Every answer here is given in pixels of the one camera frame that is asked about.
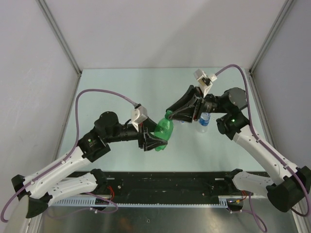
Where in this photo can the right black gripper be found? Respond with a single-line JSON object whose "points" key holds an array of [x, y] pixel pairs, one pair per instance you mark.
{"points": [[187, 108]]}

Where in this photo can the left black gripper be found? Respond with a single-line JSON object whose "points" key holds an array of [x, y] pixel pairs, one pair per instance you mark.
{"points": [[149, 142]]}

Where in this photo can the green plastic bottle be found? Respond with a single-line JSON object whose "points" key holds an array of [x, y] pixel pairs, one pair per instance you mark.
{"points": [[164, 128]]}

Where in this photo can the blue label bottle white cap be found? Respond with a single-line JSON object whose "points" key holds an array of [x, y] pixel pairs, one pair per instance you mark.
{"points": [[203, 122]]}

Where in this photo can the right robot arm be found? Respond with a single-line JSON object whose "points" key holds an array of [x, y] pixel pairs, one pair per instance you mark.
{"points": [[287, 183]]}

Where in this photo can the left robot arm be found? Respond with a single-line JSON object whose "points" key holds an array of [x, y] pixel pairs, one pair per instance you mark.
{"points": [[48, 186]]}

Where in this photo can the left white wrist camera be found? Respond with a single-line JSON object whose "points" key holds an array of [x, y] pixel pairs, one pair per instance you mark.
{"points": [[138, 115]]}

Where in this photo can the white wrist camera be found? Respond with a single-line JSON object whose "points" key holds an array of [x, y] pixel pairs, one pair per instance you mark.
{"points": [[138, 115], [205, 81]]}

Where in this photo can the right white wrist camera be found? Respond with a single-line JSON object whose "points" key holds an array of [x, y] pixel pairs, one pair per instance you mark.
{"points": [[205, 81]]}

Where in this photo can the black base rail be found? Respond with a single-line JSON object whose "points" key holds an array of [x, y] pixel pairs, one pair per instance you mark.
{"points": [[180, 188]]}

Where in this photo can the right aluminium frame post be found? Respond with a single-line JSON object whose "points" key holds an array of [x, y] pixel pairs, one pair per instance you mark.
{"points": [[276, 26]]}

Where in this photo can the aluminium frame post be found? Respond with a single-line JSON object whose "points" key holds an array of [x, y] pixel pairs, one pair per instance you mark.
{"points": [[276, 26], [58, 35]]}

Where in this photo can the left aluminium frame post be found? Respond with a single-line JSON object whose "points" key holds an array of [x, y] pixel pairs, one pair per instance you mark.
{"points": [[58, 35]]}

